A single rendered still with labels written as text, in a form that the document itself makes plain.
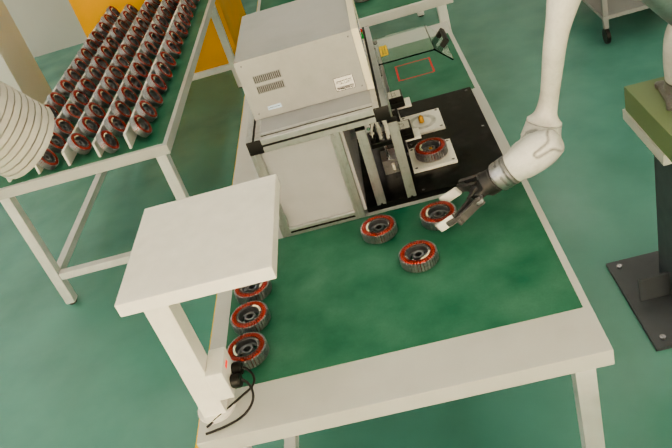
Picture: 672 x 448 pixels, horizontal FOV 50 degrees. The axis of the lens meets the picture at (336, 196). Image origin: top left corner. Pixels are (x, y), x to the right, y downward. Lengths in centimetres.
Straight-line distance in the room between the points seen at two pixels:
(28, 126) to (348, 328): 98
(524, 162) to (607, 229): 130
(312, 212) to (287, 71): 46
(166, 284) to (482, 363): 76
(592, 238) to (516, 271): 129
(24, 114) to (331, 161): 106
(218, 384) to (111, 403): 155
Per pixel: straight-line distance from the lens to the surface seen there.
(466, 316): 192
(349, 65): 225
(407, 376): 182
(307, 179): 228
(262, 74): 226
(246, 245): 160
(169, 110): 365
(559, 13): 199
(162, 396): 322
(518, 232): 215
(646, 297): 296
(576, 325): 186
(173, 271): 163
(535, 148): 206
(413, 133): 243
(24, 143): 148
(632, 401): 267
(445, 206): 225
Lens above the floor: 208
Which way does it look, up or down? 32 degrees down
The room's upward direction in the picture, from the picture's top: 19 degrees counter-clockwise
